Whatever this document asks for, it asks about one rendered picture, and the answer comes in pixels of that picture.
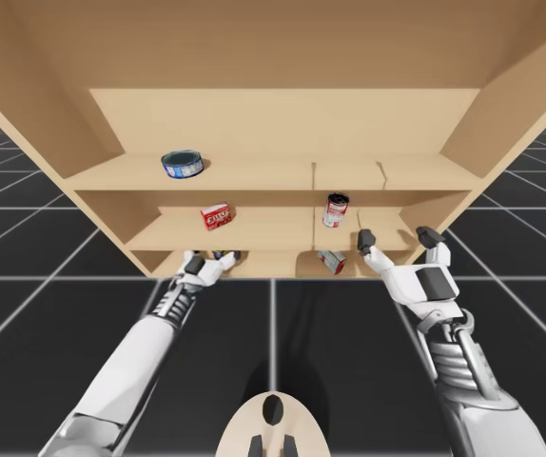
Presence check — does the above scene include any pale wooden shelf unit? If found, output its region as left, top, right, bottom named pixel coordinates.
left=0, top=0, right=546, bottom=280

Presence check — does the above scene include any red and white can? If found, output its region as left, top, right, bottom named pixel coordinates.
left=322, top=191, right=350, bottom=230

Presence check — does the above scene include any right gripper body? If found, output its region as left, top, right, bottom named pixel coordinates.
left=380, top=264, right=460, bottom=307

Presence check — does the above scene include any blue flat can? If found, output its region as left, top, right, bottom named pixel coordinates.
left=160, top=150, right=205, bottom=180

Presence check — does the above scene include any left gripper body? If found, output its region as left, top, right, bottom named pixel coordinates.
left=173, top=256, right=226, bottom=288

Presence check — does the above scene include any red and white carton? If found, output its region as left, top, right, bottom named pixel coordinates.
left=317, top=249, right=348, bottom=276

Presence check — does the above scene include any tan robot part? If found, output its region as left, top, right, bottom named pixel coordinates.
left=215, top=390, right=330, bottom=457

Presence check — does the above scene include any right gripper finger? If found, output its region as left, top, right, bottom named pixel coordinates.
left=357, top=228, right=397, bottom=276
left=415, top=226, right=452, bottom=268

